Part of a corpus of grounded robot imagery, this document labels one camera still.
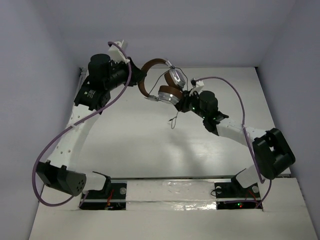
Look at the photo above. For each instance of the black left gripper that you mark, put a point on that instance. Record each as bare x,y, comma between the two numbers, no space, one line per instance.
135,74

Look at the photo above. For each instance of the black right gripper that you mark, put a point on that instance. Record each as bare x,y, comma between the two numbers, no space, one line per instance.
182,105

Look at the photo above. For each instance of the brown silver headphones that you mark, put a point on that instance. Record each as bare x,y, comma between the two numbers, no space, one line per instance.
172,92

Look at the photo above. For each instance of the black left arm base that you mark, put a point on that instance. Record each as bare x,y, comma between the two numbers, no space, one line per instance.
112,197

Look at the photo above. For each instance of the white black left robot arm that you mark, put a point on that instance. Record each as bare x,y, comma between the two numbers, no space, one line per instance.
56,165

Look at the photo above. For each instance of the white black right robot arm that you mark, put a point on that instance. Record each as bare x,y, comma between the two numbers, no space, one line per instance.
269,149

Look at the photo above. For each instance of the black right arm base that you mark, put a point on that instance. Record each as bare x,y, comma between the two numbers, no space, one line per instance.
231,195

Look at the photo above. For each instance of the white front board with tape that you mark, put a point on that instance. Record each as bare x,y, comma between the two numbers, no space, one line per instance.
284,217

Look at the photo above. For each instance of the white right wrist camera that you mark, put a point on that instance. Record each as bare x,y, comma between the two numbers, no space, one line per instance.
197,86

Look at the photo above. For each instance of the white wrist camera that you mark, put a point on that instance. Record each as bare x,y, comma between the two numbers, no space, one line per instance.
197,86
116,51

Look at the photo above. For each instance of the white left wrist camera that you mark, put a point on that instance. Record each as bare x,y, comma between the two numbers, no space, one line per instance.
116,51

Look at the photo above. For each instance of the aluminium rail left table edge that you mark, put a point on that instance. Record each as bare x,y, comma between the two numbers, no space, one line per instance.
82,76

